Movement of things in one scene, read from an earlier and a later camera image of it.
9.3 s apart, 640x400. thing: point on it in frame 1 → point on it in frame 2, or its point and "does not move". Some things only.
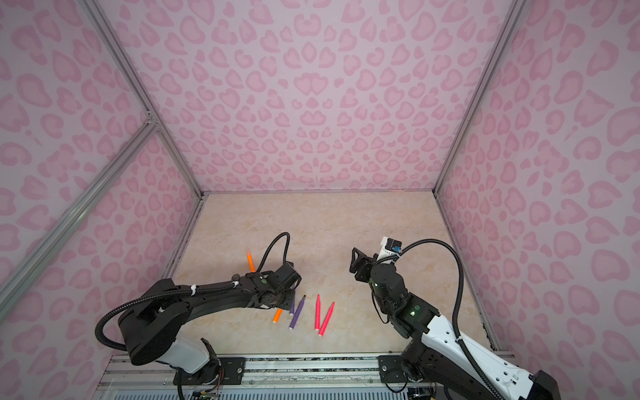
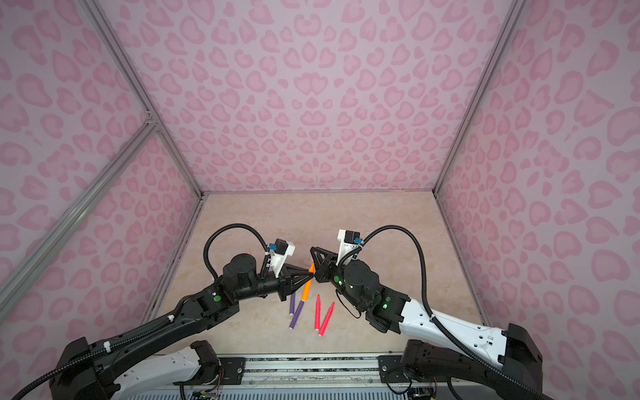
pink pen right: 327,320 does not move
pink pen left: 317,314 does not move
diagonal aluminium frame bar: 72,213 does not move
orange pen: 277,315 → 306,292
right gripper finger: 363,269 → 323,272
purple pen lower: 297,313 does not move
